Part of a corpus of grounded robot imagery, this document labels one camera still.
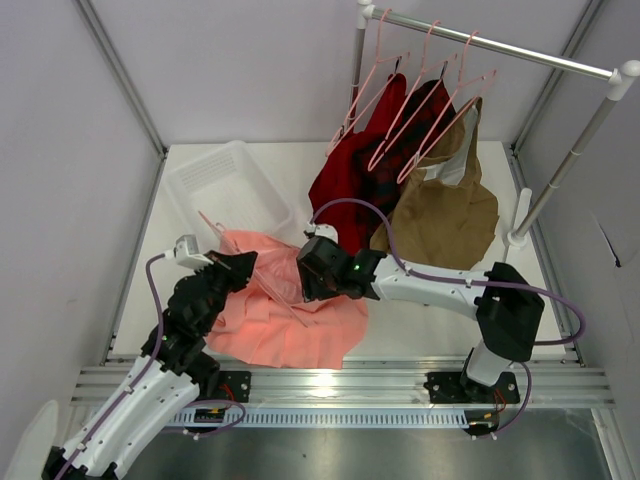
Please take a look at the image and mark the pink pleated skirt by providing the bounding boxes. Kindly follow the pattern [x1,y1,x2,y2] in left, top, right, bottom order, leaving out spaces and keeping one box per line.
[206,230,369,369]

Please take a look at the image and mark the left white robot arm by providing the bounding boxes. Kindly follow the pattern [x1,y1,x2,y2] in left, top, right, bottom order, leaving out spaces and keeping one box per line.
[41,251,258,479]

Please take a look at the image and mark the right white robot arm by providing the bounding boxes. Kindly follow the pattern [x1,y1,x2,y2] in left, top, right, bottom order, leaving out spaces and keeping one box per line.
[296,236,544,404]

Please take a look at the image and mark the red black plaid skirt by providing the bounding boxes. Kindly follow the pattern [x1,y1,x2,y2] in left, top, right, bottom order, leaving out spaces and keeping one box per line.
[371,83,456,215]

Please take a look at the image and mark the tan brown skirt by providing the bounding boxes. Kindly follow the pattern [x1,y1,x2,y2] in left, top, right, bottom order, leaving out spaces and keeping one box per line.
[369,98,499,270]

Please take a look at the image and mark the pink hanger with plaid skirt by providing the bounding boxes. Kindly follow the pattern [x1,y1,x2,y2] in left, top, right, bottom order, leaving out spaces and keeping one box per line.
[367,20,458,172]

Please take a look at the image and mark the pink hanger with tan skirt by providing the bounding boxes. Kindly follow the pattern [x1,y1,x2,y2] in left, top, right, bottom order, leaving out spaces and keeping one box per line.
[398,30,497,185]

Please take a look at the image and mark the pink hanger with red skirt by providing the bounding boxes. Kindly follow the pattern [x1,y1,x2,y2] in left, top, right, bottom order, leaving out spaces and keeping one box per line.
[325,1,411,158]

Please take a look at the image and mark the white perforated plastic basket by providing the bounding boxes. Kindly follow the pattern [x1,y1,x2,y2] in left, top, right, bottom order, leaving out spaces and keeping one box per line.
[163,141,293,246]

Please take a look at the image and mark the white metal clothes rack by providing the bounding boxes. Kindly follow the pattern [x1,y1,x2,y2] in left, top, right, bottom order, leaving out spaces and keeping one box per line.
[350,1,639,248]

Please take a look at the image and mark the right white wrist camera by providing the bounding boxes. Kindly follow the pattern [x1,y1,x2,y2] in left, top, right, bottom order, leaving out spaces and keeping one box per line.
[304,223,339,243]

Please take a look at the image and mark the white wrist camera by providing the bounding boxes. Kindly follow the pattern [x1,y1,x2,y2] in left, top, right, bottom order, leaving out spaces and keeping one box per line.
[304,223,339,243]
[164,234,212,271]

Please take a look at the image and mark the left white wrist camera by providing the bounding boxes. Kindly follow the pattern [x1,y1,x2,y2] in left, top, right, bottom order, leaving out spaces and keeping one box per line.
[164,234,212,271]

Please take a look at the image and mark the white slotted cable duct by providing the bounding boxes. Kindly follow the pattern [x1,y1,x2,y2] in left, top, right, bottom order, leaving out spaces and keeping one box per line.
[167,406,496,429]

